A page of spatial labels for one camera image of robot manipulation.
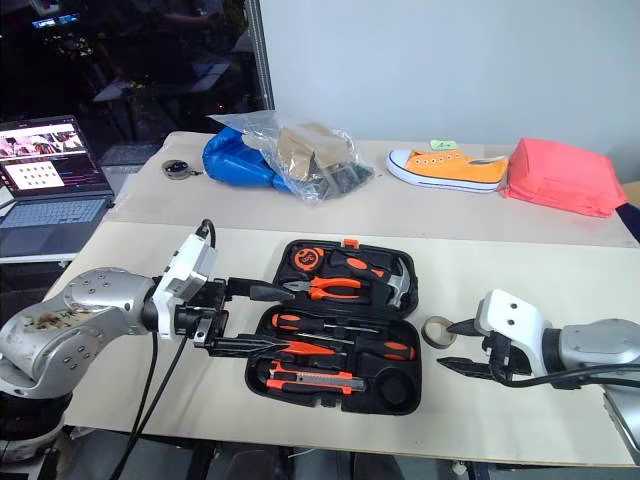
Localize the black orange handled screwdriver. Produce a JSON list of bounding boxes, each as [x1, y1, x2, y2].
[[269, 312, 381, 335], [294, 330, 417, 361]]

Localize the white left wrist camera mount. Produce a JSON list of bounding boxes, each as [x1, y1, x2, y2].
[[149, 232, 220, 341]]

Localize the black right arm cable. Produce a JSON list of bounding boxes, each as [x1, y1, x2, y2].
[[489, 342, 640, 390]]

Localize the blue bag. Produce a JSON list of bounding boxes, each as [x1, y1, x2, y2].
[[202, 125, 301, 194]]

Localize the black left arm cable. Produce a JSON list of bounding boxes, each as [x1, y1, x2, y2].
[[112, 334, 196, 480], [130, 218, 218, 446]]

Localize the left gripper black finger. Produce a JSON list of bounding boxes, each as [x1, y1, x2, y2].
[[226, 275, 297, 304], [206, 334, 292, 358]]

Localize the dark blue fabric object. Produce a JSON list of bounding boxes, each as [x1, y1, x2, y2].
[[615, 180, 640, 236]]

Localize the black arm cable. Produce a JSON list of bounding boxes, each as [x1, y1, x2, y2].
[[112, 334, 196, 480], [489, 342, 640, 390], [130, 218, 218, 446]]

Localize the dark rounded housing white rim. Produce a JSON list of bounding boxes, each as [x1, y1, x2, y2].
[[0, 392, 69, 480]]

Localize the clear plastic bag with parts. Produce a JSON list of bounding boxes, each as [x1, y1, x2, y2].
[[206, 110, 376, 205]]

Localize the orange canvas sneaker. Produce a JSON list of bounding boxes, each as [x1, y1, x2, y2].
[[385, 147, 511, 194]]

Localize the small round black object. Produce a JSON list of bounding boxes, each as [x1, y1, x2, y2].
[[160, 158, 204, 180]]

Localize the claw hammer black orange handle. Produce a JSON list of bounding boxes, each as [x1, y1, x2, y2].
[[327, 251, 417, 308]]

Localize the black tape roll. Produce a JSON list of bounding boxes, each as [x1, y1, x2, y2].
[[421, 315, 459, 350]]

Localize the grey window frame post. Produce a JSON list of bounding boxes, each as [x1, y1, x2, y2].
[[248, 0, 276, 112]]

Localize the distant lit monitor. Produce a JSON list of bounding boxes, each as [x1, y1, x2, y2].
[[30, 13, 81, 30]]

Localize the coral pink fabric bag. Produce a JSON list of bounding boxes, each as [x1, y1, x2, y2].
[[499, 137, 630, 220]]

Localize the orange black utility knife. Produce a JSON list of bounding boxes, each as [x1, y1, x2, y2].
[[264, 369, 366, 396]]

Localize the orange black tape measure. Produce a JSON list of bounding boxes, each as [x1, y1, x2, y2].
[[291, 245, 329, 274]]

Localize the orange handled combination pliers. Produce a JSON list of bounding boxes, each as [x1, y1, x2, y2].
[[282, 277, 364, 302]]

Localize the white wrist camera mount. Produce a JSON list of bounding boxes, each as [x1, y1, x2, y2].
[[474, 288, 554, 379], [149, 232, 220, 341]]

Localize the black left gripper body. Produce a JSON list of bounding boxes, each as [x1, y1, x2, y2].
[[174, 278, 232, 350]]

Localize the black tool case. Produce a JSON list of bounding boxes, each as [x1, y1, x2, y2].
[[244, 238, 424, 416]]

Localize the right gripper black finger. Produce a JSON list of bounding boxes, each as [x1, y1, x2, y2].
[[435, 356, 495, 380], [447, 317, 483, 339]]

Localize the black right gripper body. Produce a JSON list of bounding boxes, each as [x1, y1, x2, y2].
[[479, 332, 534, 385]]

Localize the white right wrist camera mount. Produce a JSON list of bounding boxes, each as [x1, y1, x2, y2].
[[474, 288, 554, 379]]

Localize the orange handled long nose pliers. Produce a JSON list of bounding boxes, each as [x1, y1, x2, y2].
[[259, 339, 346, 369]]

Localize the open grey laptop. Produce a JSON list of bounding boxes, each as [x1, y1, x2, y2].
[[0, 114, 117, 264]]

